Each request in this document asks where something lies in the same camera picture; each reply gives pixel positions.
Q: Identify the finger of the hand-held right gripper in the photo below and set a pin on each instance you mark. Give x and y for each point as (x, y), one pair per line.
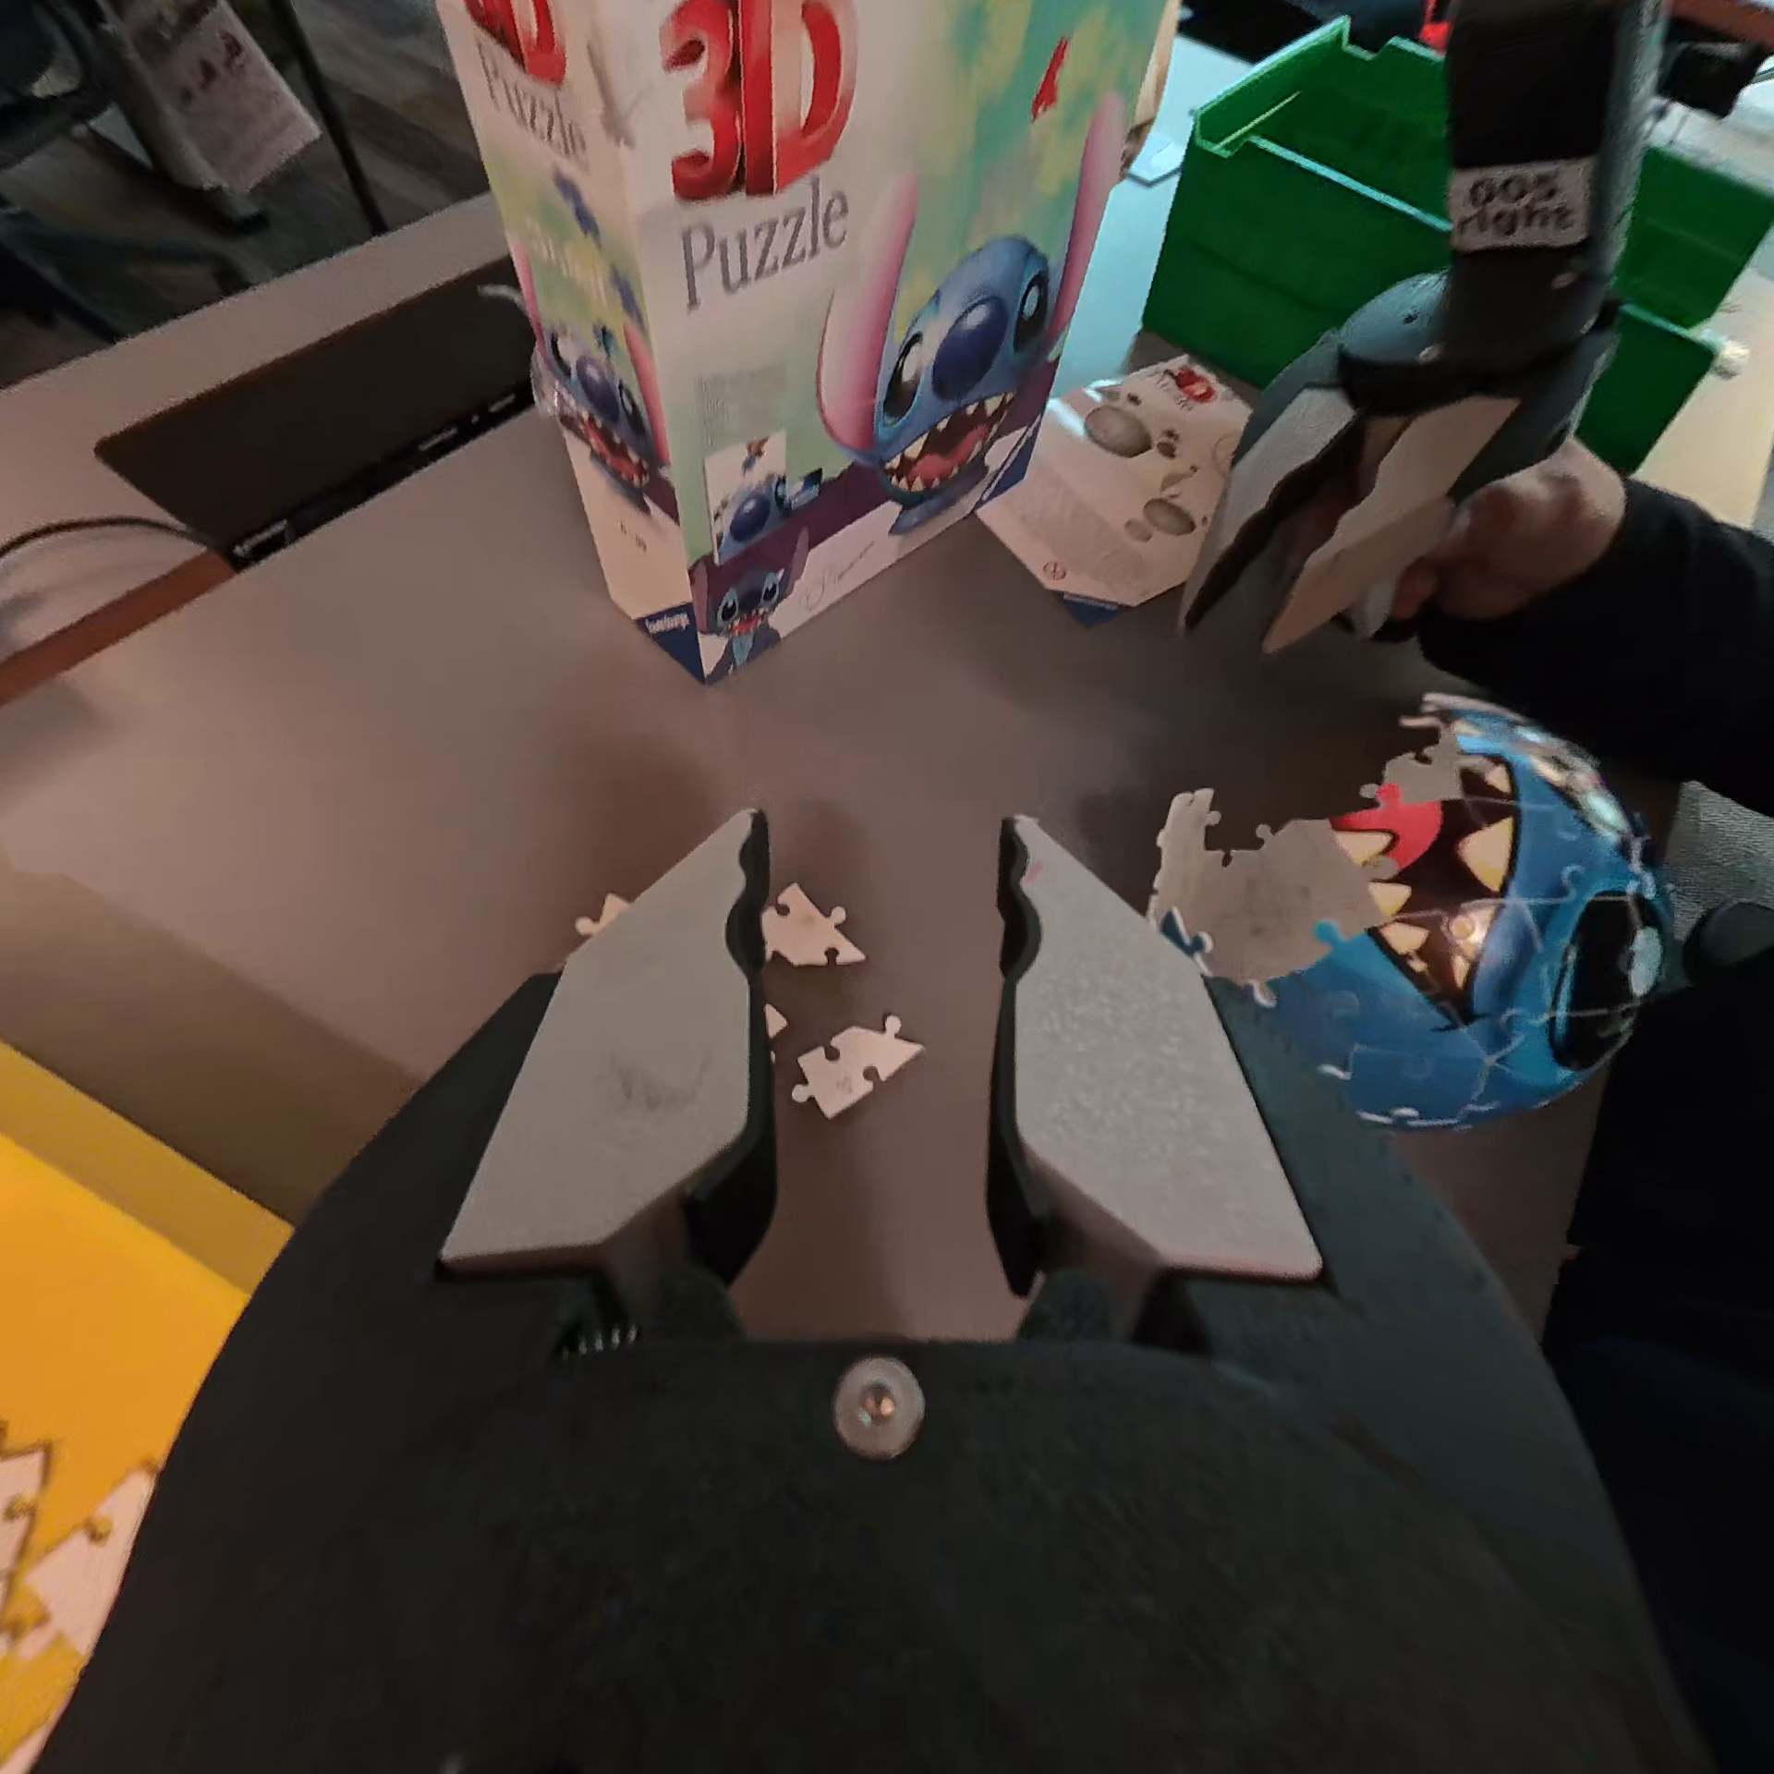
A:
(1387, 514)
(1277, 484)

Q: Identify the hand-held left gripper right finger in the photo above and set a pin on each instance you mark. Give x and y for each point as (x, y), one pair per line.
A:
(1149, 1108)

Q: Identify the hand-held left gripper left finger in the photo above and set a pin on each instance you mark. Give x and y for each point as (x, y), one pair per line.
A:
(623, 1094)

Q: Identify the white puzzle pieces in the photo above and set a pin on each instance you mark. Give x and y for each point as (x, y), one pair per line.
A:
(853, 1066)

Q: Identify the blue white puzzle ball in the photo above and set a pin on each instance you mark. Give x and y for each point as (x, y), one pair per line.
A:
(1429, 997)

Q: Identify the person's right forearm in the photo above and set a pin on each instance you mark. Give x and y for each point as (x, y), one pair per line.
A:
(1662, 623)

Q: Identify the colourful cardboard puzzle box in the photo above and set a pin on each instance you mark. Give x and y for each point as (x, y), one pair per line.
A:
(776, 347)

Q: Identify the person's right hand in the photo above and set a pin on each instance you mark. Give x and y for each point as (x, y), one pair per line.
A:
(1526, 541)

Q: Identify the white instruction leaflet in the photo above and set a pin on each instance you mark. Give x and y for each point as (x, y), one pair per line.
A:
(1109, 514)

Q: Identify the stacked green plastic bins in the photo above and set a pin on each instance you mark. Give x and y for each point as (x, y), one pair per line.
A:
(1303, 207)

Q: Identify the stacked yellow plastic bins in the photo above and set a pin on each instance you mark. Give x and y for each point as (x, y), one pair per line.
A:
(98, 1247)

